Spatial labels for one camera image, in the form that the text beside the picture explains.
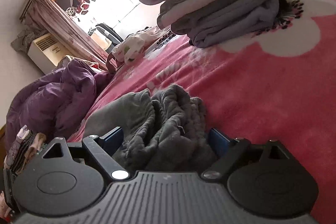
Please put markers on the white printed crumpled cloth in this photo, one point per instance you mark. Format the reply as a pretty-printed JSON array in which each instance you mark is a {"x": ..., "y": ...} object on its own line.
[{"x": 134, "y": 45}]

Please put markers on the grey sweatpants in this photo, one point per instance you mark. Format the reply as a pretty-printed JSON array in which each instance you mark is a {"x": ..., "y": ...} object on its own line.
[{"x": 165, "y": 131}]

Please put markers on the white air conditioner unit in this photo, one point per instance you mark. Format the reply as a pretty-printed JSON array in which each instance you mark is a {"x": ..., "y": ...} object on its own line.
[{"x": 46, "y": 52}]

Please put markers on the pink floral curtain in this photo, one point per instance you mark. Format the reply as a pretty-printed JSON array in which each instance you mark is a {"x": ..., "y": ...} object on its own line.
[{"x": 47, "y": 15}]

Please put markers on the pink floral blanket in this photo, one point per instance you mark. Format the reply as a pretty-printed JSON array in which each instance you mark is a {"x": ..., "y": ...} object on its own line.
[{"x": 278, "y": 84}]

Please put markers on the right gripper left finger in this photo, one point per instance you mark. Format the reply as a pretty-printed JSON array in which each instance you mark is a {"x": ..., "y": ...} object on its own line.
[{"x": 97, "y": 152}]

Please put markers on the black stroller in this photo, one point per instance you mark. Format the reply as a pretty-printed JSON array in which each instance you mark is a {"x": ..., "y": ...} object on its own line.
[{"x": 105, "y": 36}]

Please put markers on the purple quilt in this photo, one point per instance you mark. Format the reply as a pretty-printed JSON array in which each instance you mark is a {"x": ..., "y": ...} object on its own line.
[{"x": 56, "y": 103}]

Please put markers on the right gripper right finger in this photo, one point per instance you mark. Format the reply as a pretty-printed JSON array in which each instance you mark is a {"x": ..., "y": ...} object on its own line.
[{"x": 232, "y": 154}]

